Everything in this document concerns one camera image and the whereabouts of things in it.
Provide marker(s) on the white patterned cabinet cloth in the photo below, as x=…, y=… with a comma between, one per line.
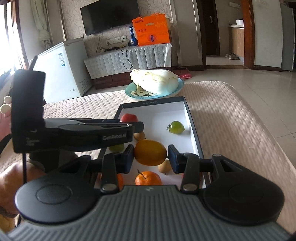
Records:
x=125, y=60

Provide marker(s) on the orange paper gift bag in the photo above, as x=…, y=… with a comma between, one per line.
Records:
x=151, y=30

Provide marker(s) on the napa cabbage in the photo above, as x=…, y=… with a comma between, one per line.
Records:
x=153, y=76

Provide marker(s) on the light blue cartoon plate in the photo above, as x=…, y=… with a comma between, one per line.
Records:
x=156, y=91

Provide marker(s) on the pink quilted table cover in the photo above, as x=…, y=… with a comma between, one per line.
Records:
x=225, y=124

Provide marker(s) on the red apple-shaped fruit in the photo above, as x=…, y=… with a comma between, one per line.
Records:
x=128, y=118

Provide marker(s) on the tied beige curtain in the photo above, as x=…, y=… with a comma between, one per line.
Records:
x=41, y=21

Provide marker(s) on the small brown kiwi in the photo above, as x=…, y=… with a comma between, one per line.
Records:
x=139, y=136

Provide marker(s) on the small red tomato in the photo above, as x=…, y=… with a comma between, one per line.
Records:
x=201, y=180

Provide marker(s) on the silver refrigerator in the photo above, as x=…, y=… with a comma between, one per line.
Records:
x=288, y=38

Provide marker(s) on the person's left hand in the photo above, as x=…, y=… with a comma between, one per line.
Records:
x=38, y=165

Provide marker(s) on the orange tangerine with stem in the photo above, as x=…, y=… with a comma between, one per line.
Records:
x=148, y=178

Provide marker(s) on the blue glass bottle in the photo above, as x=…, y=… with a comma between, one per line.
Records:
x=133, y=41

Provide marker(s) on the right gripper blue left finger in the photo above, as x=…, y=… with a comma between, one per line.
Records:
x=112, y=165

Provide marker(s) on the white chest freezer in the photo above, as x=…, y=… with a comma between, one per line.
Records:
x=66, y=74

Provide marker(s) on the dark orange tangerine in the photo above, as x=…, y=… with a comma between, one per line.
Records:
x=120, y=181

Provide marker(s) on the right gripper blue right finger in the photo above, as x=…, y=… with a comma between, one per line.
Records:
x=187, y=164

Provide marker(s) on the wooden kitchen cabinet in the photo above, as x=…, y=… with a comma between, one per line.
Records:
x=236, y=41

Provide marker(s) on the green round fruit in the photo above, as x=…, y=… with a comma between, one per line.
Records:
x=117, y=148

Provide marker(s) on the yellow-orange round orange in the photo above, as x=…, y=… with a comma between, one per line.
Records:
x=149, y=152

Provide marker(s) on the black wall television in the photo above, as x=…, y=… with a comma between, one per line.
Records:
x=107, y=14

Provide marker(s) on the pink plush toy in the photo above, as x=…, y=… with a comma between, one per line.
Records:
x=5, y=127

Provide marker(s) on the grey white shallow box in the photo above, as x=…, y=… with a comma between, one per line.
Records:
x=156, y=115

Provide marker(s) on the dark wood TV cabinet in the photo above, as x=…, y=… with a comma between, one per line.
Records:
x=112, y=81

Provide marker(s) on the green tomato with stem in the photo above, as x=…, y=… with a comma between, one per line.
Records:
x=176, y=127

